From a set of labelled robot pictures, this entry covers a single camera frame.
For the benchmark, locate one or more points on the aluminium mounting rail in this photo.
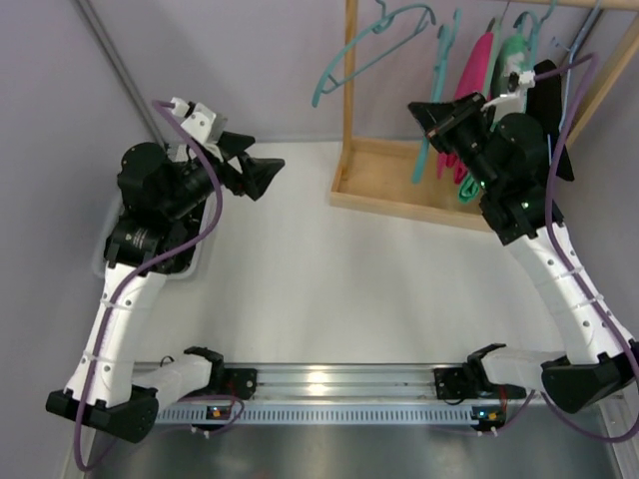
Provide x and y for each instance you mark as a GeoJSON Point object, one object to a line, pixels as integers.
{"type": "Point", "coordinates": [287, 382]}

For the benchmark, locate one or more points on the light blue hanger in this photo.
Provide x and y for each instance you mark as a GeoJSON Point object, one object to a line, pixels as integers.
{"type": "Point", "coordinates": [572, 51]}

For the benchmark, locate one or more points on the empty teal hanger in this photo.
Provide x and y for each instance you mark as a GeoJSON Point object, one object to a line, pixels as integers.
{"type": "Point", "coordinates": [396, 25]}

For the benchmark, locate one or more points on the white plastic basket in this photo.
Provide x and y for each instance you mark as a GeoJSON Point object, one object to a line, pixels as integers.
{"type": "Point", "coordinates": [112, 215]}

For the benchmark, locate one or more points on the pink trousers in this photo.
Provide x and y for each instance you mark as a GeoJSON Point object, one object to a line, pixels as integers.
{"type": "Point", "coordinates": [473, 79]}

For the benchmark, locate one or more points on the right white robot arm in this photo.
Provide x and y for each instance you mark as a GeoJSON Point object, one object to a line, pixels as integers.
{"type": "Point", "coordinates": [508, 157]}

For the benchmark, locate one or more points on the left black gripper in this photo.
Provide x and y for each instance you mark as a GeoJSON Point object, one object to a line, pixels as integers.
{"type": "Point", "coordinates": [236, 171]}

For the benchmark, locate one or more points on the teal hanger with black trousers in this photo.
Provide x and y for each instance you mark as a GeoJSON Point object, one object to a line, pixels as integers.
{"type": "Point", "coordinates": [445, 37]}

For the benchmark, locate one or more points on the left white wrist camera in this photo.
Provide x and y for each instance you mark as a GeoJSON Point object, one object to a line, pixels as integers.
{"type": "Point", "coordinates": [199, 121]}

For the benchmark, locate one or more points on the grey-green hanger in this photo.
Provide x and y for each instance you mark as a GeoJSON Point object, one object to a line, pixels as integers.
{"type": "Point", "coordinates": [495, 29]}

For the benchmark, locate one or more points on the black trousers on blue hanger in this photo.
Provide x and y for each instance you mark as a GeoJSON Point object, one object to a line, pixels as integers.
{"type": "Point", "coordinates": [544, 104]}

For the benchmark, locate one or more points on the wooden clothes rack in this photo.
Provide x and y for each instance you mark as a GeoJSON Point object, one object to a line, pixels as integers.
{"type": "Point", "coordinates": [372, 174]}

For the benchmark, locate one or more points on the aluminium corner post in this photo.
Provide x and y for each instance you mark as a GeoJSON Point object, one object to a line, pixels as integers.
{"type": "Point", "coordinates": [90, 17]}

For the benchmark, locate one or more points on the grey slotted cable duct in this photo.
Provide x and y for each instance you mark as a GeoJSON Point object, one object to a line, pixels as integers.
{"type": "Point", "coordinates": [332, 414]}

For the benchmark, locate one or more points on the teal hanger with green trousers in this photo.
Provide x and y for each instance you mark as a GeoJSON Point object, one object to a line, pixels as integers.
{"type": "Point", "coordinates": [531, 41]}

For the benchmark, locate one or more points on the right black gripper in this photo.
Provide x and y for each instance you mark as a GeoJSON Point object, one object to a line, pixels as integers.
{"type": "Point", "coordinates": [457, 125]}

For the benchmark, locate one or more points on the green patterned trousers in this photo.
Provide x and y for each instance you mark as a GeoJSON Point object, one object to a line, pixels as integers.
{"type": "Point", "coordinates": [512, 57]}

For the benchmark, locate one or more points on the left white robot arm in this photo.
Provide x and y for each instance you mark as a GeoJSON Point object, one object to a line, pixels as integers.
{"type": "Point", "coordinates": [153, 239]}

